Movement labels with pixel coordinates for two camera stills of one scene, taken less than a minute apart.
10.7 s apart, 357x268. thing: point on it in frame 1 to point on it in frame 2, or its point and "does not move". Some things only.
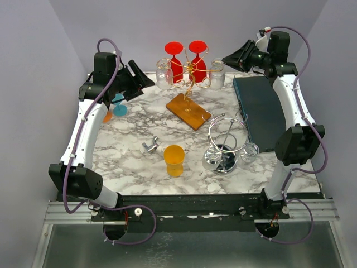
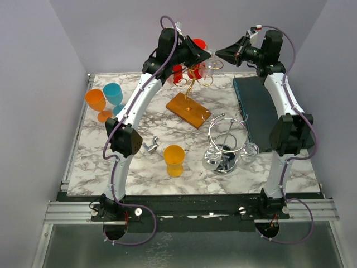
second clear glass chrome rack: (250, 151) does not move
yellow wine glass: (174, 156) does not move
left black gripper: (138, 81) to (196, 54)
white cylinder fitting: (159, 150) does not move
